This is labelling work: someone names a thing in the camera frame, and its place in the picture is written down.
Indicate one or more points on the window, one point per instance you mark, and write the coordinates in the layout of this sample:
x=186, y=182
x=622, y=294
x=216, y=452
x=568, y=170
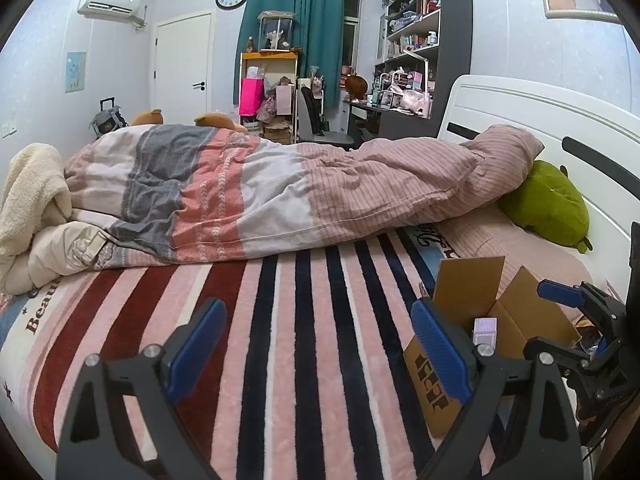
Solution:
x=352, y=10

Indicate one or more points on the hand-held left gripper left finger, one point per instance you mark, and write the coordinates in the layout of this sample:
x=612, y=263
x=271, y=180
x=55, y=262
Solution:
x=197, y=350

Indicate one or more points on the brown plush bear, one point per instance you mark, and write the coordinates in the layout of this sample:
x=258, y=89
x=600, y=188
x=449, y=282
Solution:
x=215, y=121
x=147, y=117

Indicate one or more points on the grey trolley backpack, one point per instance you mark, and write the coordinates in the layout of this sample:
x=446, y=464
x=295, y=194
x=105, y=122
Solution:
x=106, y=121

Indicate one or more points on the white bed headboard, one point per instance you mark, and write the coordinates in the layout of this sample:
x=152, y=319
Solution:
x=525, y=105

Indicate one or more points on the dark grey desk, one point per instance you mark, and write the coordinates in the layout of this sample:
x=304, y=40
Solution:
x=400, y=122

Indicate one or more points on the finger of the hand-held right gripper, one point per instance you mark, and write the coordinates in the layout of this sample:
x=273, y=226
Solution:
x=560, y=292
x=585, y=364

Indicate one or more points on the grey desk chair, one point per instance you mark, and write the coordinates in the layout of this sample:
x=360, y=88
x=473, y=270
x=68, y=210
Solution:
x=305, y=115

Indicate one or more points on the pink ribbed pillow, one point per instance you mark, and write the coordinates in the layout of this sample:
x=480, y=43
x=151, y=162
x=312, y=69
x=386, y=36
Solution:
x=525, y=245

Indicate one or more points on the cream quilt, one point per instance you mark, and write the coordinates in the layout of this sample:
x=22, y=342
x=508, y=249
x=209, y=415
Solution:
x=55, y=250

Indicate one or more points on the striped patchwork duvet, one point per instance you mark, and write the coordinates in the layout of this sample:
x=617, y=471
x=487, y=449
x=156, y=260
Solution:
x=350, y=185

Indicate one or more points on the pink plastic bag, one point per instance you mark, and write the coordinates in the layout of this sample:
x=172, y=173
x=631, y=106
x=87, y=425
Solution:
x=416, y=101

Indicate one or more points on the green plush toy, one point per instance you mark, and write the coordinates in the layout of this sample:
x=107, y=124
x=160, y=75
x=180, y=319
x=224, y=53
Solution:
x=550, y=200

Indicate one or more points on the striped printed blanket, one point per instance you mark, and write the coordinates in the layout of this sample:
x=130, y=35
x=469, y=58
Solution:
x=300, y=360

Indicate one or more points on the glass display case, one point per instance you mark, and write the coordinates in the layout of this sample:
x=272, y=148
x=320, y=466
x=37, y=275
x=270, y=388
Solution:
x=275, y=32

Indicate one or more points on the yellow shelf rack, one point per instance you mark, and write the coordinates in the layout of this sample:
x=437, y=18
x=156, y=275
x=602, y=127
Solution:
x=270, y=56

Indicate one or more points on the dark grey bookshelf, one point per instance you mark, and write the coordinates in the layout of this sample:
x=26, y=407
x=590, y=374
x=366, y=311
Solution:
x=452, y=35

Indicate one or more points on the small blue wall poster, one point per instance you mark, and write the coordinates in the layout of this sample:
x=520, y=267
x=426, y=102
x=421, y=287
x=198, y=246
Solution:
x=75, y=72

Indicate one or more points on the brown wig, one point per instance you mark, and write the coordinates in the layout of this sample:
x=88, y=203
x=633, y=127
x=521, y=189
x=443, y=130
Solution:
x=356, y=85

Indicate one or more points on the small lilac box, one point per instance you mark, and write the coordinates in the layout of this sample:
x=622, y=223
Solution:
x=485, y=327

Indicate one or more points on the pale pink gift bag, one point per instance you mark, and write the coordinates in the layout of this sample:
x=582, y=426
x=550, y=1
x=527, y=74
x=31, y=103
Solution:
x=284, y=100

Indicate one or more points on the white door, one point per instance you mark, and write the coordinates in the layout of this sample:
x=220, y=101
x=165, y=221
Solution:
x=180, y=60

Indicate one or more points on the teal curtain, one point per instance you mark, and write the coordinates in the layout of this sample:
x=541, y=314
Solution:
x=320, y=20

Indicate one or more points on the small brown cardboard box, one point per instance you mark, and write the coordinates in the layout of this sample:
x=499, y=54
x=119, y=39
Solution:
x=277, y=132

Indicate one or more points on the magenta gift bag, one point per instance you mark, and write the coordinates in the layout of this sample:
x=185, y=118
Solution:
x=251, y=96

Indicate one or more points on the cream fleece blanket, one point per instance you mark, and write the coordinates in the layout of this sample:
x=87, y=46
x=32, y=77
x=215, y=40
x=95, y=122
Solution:
x=30, y=185

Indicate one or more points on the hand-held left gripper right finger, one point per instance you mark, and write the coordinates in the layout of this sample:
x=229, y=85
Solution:
x=440, y=350

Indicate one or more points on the white air conditioner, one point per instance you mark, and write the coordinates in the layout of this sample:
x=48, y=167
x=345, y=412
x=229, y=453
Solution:
x=107, y=0

